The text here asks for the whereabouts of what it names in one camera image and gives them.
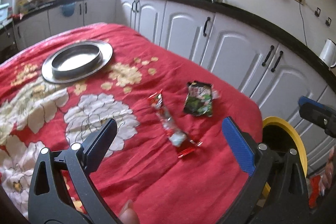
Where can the green snack packet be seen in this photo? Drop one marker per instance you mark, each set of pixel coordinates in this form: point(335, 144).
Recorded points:
point(199, 100)

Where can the round metal plate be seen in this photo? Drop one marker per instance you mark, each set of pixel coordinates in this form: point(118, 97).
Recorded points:
point(76, 61)

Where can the right hand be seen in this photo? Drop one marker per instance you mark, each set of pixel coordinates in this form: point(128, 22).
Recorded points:
point(327, 175)

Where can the yellow rimmed black trash bin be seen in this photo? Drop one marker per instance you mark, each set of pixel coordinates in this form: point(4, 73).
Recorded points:
point(280, 136)

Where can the white cabinet row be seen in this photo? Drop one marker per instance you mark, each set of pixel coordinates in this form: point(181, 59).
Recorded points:
point(251, 61)

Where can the left hand thumb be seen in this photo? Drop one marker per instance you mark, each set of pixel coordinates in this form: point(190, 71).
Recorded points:
point(128, 215)

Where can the white electric kettle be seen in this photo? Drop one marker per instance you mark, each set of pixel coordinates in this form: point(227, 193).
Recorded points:
point(328, 53)

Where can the blue hanging basket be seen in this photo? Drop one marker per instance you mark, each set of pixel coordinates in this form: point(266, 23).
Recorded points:
point(68, 9)

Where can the red candy bar wrapper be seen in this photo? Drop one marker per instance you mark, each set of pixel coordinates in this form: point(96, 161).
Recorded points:
point(180, 140)

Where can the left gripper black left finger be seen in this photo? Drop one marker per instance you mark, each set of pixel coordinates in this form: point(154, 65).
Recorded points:
point(49, 199)

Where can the black kitchen countertop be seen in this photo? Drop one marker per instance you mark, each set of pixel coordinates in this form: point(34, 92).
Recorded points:
point(255, 21)

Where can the red floral table cloth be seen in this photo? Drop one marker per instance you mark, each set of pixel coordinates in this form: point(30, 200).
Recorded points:
point(141, 164)

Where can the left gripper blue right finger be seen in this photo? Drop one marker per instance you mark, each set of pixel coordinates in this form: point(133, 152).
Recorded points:
point(275, 191)

